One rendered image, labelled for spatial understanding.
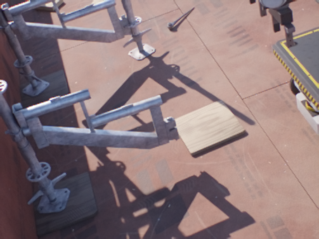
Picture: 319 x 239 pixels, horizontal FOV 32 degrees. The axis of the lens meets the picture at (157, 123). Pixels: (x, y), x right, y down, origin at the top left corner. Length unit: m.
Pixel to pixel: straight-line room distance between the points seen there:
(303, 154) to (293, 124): 0.22
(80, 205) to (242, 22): 1.70
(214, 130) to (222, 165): 0.25
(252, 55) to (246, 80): 0.24
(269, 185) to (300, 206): 0.19
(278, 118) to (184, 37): 1.08
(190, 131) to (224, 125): 0.18
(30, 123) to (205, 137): 0.91
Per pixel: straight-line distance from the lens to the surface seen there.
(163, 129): 2.70
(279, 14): 2.20
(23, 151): 2.63
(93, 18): 4.36
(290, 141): 2.82
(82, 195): 2.84
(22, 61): 3.62
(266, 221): 2.49
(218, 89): 3.23
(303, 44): 2.89
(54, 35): 3.56
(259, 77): 3.25
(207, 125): 2.97
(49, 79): 3.78
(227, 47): 3.55
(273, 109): 3.01
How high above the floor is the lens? 1.92
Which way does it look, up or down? 38 degrees down
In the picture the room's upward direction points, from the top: 18 degrees counter-clockwise
